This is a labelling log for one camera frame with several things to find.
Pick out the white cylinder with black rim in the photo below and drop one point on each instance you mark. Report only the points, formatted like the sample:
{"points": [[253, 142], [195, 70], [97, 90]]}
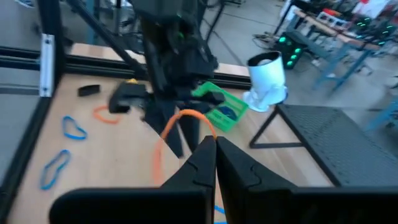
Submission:
{"points": [[267, 81]]}

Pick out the black computer with green lights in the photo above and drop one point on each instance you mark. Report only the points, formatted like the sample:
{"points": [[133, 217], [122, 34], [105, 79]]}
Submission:
{"points": [[289, 49]]}

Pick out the yellow crayon box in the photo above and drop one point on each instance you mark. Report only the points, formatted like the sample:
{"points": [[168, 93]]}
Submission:
{"points": [[132, 81]]}

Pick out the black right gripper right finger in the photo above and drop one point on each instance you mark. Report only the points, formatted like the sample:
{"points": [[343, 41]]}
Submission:
{"points": [[245, 180]]}

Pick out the blue silicone wristband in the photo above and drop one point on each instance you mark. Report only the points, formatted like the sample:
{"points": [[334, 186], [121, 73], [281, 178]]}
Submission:
{"points": [[43, 179], [219, 209], [64, 126]]}

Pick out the orange silicone wristband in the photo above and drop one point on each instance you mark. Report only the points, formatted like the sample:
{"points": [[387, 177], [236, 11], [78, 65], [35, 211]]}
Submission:
{"points": [[186, 111], [94, 113]]}

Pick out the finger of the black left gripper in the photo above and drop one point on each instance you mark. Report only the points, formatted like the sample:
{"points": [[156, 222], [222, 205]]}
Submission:
{"points": [[164, 143], [190, 133]]}

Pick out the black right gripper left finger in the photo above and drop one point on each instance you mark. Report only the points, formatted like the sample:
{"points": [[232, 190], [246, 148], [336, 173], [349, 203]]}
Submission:
{"points": [[199, 174]]}

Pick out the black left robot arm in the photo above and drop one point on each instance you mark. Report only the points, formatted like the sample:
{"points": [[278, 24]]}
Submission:
{"points": [[174, 31]]}

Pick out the small black block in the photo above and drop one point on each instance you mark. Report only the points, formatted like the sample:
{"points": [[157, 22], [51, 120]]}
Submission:
{"points": [[88, 90]]}

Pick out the background workbench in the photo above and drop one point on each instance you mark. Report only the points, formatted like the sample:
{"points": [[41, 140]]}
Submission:
{"points": [[342, 40]]}

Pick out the green plastic basket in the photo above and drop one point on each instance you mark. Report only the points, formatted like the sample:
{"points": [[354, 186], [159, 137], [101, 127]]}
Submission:
{"points": [[225, 126]]}

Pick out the silver post bracket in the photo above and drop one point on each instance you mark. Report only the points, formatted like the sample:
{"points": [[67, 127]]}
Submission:
{"points": [[46, 65]]}

